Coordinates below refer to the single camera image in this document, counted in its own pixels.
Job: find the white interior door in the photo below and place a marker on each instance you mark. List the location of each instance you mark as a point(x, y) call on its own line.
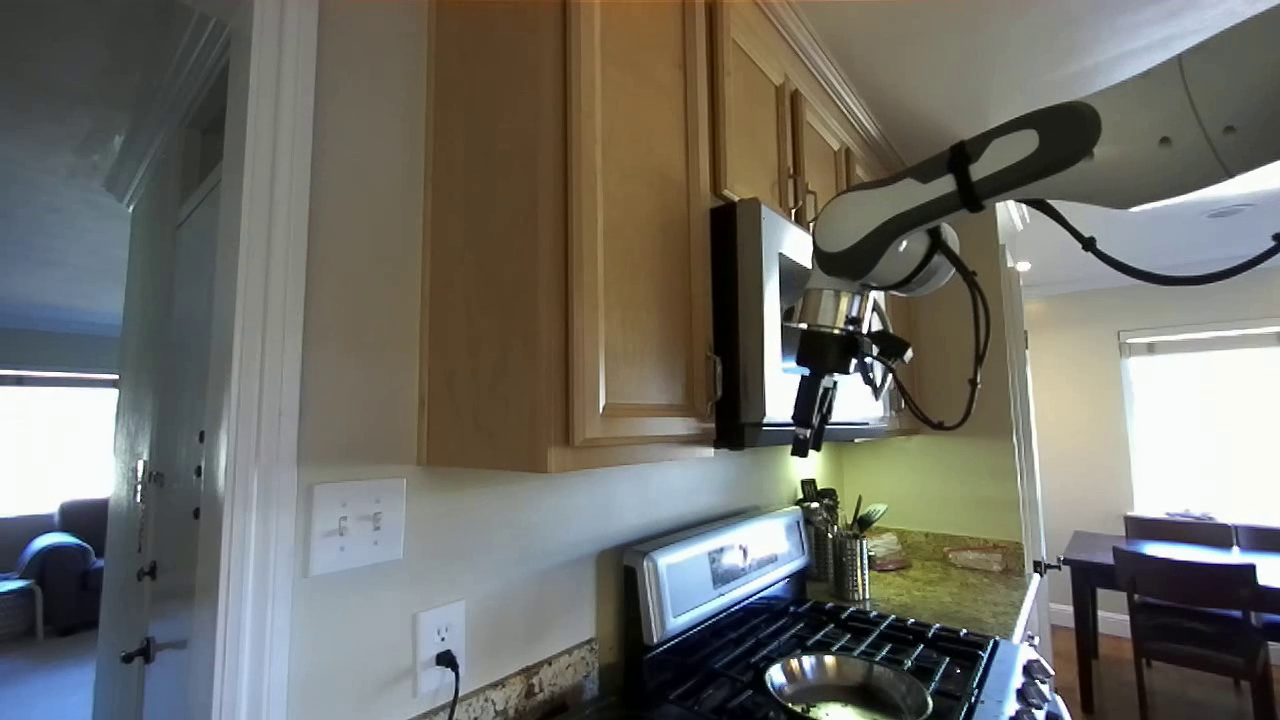
point(162, 542)

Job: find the wood cabinet door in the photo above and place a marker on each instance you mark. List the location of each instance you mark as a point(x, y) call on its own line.
point(750, 107)
point(823, 158)

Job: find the light wood cupboard door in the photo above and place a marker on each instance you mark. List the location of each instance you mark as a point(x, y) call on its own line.
point(636, 223)

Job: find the stainless steel microwave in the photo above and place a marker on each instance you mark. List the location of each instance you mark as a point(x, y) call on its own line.
point(758, 278)

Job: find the stainless steel stove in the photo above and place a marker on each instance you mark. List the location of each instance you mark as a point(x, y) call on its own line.
point(714, 605)

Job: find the middle wood cabinet door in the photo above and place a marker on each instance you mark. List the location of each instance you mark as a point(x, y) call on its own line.
point(750, 107)

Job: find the steel utensil canister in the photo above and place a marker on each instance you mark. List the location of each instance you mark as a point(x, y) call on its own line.
point(848, 567)

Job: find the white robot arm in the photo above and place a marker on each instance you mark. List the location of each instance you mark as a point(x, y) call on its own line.
point(1100, 148)

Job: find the dark wooden dining table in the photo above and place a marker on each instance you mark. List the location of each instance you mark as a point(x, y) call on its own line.
point(1089, 570)

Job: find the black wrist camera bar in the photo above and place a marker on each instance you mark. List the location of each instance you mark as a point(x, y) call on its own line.
point(835, 348)

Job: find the white wall power outlet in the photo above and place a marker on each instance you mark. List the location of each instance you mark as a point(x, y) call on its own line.
point(441, 643)

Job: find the dark blue armchair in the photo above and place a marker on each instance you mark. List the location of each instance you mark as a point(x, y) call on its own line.
point(63, 552)

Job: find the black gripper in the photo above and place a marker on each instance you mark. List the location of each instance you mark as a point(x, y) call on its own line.
point(819, 395)

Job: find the steel frying pan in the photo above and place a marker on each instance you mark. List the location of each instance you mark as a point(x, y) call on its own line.
point(836, 686)

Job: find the dark wooden dining chair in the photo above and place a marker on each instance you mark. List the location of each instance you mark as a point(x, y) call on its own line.
point(1196, 616)

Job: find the right wood cabinet door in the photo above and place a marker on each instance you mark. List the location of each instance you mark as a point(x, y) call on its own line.
point(823, 158)

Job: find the white light switch plate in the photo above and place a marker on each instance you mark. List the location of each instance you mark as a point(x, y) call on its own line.
point(355, 527)

